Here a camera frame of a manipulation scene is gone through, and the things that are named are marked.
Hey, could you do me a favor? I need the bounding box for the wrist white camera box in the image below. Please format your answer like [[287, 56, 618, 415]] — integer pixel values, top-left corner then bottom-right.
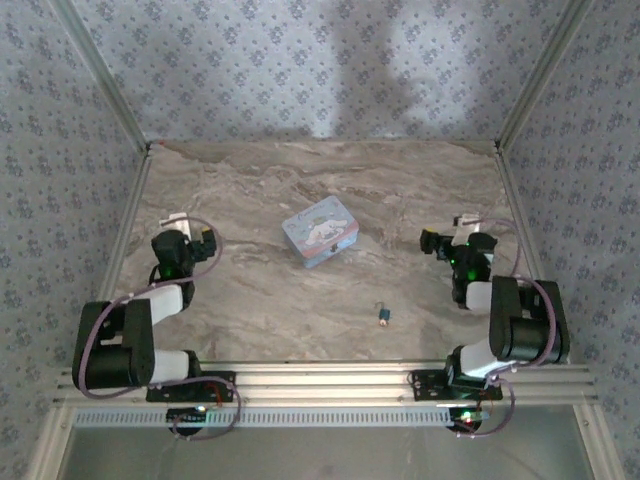
[[451, 213, 484, 245], [159, 213, 195, 240]]

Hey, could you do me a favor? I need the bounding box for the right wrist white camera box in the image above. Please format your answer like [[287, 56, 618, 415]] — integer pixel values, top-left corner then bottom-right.
[[451, 213, 484, 245]]

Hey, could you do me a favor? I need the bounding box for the white slotted cable duct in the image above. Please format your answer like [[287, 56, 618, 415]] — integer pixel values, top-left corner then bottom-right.
[[72, 405, 459, 429]]

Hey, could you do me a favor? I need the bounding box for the aluminium side rail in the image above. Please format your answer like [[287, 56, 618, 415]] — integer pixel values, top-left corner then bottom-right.
[[493, 144, 572, 365], [77, 144, 154, 367]]

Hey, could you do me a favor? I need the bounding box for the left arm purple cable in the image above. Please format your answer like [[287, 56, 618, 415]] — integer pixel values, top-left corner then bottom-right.
[[72, 216, 242, 442]]

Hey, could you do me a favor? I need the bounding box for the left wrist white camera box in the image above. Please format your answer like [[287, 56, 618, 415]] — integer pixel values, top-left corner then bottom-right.
[[159, 213, 195, 240]]

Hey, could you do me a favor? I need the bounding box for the aluminium mounting rail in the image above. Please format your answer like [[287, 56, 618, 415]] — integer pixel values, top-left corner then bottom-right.
[[53, 363, 599, 406]]

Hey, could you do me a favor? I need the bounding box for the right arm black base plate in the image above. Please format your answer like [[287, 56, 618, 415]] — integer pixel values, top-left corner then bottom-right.
[[409, 369, 504, 402]]

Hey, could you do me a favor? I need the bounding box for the blue cartoon tin box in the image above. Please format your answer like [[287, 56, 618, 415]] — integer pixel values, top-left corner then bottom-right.
[[280, 195, 363, 271]]

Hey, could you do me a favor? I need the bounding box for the aluminium corner post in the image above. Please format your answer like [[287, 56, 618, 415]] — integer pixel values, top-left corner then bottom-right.
[[493, 0, 597, 152], [48, 0, 153, 152]]

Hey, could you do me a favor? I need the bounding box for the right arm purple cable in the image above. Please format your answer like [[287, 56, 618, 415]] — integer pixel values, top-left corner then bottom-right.
[[455, 215, 559, 441]]

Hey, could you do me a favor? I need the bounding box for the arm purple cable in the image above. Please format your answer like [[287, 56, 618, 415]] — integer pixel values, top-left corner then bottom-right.
[[455, 215, 559, 441], [72, 216, 242, 442]]

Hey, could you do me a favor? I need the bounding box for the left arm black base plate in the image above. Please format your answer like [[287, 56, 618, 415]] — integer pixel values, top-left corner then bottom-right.
[[145, 370, 238, 404]]

